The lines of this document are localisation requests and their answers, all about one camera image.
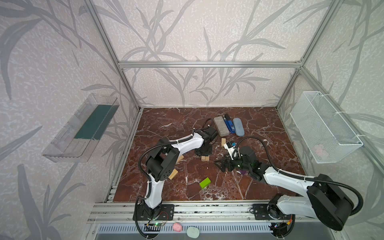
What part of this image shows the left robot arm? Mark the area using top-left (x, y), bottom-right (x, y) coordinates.
top-left (138, 127), bottom-right (219, 213)

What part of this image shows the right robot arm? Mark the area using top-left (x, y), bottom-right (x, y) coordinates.
top-left (215, 147), bottom-right (354, 231)

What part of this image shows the ribbed wood block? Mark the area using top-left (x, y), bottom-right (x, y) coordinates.
top-left (221, 138), bottom-right (227, 147)

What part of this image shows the green block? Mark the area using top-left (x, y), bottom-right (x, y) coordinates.
top-left (199, 177), bottom-right (211, 189)

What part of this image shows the grey glasses case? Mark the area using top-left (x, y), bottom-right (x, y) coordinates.
top-left (214, 116), bottom-right (230, 138)

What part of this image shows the light blue glasses case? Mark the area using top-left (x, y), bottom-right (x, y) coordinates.
top-left (233, 118), bottom-right (245, 137)

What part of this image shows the pink object in basket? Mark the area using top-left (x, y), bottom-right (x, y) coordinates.
top-left (314, 144), bottom-right (329, 160)

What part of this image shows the pale green putty blob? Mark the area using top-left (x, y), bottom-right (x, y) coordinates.
top-left (186, 227), bottom-right (200, 239)

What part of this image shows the pink putty blob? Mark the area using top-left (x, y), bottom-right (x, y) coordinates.
top-left (172, 223), bottom-right (183, 233)

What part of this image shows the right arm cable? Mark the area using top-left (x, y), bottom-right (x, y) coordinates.
top-left (230, 135), bottom-right (364, 216)

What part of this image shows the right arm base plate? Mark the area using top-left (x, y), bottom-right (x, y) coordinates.
top-left (249, 204), bottom-right (292, 222)

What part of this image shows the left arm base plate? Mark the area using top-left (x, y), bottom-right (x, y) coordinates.
top-left (133, 204), bottom-right (175, 221)

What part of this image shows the white wire basket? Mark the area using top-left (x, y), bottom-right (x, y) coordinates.
top-left (290, 91), bottom-right (364, 164)

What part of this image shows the aluminium mounting rail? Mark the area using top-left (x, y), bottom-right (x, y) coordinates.
top-left (86, 200), bottom-right (340, 224)

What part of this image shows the clear plastic wall tray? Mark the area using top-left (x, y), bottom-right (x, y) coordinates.
top-left (42, 94), bottom-right (120, 163)

